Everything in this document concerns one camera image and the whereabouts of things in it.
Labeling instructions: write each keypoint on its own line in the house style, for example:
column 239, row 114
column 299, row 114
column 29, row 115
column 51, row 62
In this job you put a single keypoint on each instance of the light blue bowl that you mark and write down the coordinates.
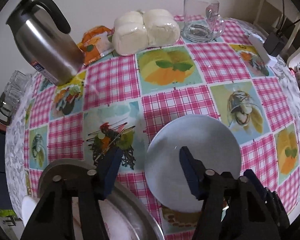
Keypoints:
column 208, row 140

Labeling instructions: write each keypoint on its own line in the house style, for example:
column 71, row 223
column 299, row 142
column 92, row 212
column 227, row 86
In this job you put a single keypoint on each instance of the white square bowl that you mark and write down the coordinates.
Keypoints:
column 27, row 208

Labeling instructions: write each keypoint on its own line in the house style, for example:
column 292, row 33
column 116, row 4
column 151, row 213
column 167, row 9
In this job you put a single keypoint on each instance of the clear drinking glass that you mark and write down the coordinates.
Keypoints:
column 16, row 87

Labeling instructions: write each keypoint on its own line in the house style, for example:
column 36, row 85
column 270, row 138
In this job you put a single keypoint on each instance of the floral rimmed round plate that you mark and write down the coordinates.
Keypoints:
column 117, row 226

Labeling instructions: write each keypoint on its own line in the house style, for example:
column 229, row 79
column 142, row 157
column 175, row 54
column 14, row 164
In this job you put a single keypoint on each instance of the black power adapter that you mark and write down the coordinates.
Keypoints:
column 274, row 44

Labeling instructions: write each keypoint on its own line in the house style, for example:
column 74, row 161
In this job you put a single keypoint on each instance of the checkered floral tablecloth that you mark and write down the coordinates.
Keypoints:
column 125, row 100

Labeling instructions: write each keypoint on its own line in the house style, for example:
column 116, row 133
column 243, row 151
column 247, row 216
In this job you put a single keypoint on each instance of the bag of white buns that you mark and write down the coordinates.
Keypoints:
column 135, row 31

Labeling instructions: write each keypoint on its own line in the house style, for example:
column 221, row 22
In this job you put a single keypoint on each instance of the white power strip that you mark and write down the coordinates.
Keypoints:
column 258, row 43

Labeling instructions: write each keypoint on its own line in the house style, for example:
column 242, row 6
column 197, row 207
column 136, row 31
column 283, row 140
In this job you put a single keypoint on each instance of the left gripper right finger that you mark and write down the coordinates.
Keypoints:
column 231, row 209

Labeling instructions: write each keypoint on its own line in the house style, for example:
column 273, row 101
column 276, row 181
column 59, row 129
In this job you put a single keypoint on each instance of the glass coffee pot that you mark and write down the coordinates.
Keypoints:
column 6, row 111

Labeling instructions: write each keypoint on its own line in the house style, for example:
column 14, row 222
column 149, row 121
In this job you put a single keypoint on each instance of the stainless steel thermos jug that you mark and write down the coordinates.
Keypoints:
column 42, row 35

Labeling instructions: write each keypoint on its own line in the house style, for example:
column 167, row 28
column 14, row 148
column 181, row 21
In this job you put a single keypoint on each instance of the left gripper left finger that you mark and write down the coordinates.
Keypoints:
column 60, row 182

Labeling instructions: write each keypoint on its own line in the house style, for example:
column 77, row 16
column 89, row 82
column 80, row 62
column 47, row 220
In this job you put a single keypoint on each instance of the glass mug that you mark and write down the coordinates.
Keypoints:
column 202, row 21

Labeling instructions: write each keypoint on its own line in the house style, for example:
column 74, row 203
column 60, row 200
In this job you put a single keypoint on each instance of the stainless steel round plate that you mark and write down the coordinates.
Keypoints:
column 121, row 199

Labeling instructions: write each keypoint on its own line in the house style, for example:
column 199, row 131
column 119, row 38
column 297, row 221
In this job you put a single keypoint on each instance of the orange snack packet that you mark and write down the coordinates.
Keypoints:
column 95, row 44

